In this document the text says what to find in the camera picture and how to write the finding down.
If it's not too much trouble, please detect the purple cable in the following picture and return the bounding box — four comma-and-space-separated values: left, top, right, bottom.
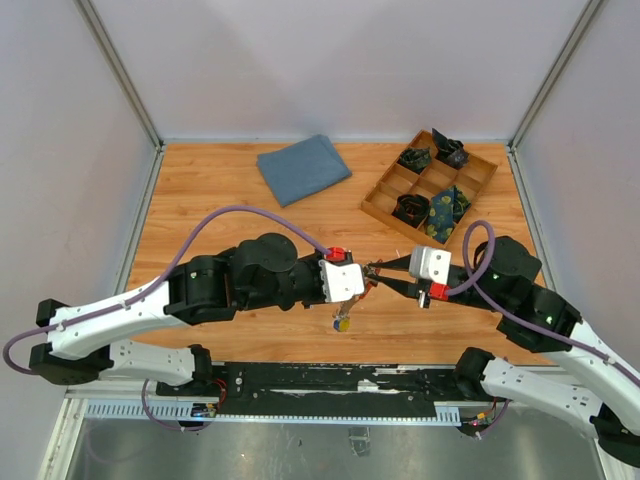
2, 205, 349, 376
429, 220, 640, 389

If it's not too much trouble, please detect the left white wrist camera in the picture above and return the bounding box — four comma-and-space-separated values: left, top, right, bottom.
319, 260, 365, 303

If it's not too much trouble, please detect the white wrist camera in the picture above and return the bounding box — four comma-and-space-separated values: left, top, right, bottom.
319, 260, 365, 303
408, 246, 452, 284

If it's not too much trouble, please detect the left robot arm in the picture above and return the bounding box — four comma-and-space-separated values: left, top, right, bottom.
29, 233, 325, 396

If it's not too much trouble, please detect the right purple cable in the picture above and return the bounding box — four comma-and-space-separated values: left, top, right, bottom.
429, 220, 640, 389

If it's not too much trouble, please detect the wooden compartment tray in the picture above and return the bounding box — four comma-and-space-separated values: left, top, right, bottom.
360, 130, 497, 248

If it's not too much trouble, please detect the metal key organizer red handle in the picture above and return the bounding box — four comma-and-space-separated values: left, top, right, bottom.
333, 277, 378, 332

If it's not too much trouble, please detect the dark navy rolled tie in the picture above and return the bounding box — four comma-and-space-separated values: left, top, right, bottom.
431, 129, 469, 170

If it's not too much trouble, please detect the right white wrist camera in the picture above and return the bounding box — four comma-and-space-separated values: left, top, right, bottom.
408, 246, 452, 284

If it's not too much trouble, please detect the dark green rolled tie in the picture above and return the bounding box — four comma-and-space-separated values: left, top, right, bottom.
397, 147, 432, 174

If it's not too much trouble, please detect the folded blue cloth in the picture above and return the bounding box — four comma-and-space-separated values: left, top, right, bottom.
256, 135, 352, 207

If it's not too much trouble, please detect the blue yellow floral tie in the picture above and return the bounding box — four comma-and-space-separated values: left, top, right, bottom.
425, 185, 471, 244

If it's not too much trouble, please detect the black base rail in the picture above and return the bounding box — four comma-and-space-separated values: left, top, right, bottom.
155, 362, 492, 420

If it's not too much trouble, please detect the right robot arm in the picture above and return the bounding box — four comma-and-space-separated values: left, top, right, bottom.
365, 236, 639, 467

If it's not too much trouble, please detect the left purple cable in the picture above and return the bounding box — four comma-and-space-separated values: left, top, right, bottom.
2, 205, 349, 376

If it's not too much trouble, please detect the black orange rolled tie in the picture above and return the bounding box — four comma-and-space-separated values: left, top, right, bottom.
392, 194, 430, 228

